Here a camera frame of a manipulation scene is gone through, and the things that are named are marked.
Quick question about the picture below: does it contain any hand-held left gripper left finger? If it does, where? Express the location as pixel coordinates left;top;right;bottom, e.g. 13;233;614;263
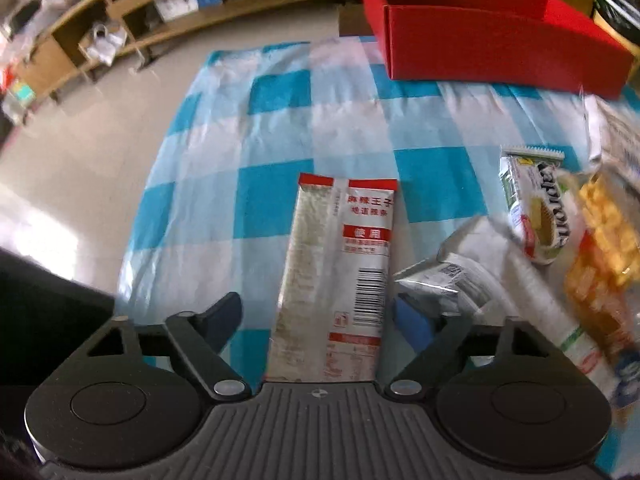
87;291;253;402

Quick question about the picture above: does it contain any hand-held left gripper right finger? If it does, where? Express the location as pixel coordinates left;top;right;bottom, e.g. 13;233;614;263
382;295;548;403

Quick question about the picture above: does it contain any silver foil snack packet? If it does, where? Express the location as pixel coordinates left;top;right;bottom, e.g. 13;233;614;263
392;252;493;318

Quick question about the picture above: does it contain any white red snack packet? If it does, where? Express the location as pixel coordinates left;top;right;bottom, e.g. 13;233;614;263
264;172;399;383

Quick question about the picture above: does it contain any long white snack packet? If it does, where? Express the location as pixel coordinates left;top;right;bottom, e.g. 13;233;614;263
437;215;631;411

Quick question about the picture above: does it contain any green white wafer packet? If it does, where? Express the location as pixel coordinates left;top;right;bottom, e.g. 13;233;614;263
498;145;576;266

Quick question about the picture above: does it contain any yellow puffed snack bag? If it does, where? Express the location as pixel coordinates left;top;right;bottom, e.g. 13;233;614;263
564;170;640;361

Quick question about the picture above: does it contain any clear bag of white buns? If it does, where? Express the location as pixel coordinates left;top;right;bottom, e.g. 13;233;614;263
582;92;640;176

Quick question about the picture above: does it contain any red cardboard box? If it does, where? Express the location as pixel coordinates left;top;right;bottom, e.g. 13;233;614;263
350;0;635;101

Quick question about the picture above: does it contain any blue white checked cloth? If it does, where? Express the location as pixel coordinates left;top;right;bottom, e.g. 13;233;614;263
116;40;640;480

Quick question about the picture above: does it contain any white plastic bag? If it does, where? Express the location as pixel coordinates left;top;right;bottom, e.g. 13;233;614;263
80;24;128;66

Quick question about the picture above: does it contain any small plastic drawer unit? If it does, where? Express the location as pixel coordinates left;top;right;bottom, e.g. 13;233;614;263
0;62;41;126

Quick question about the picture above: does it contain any wooden tv cabinet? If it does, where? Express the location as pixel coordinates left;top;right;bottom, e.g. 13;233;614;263
0;0;601;111

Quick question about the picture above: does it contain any blue white carton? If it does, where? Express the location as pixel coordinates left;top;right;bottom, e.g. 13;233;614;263
152;0;226;23

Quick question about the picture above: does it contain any yellow trash can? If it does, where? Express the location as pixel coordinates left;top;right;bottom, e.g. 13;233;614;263
592;0;640;56

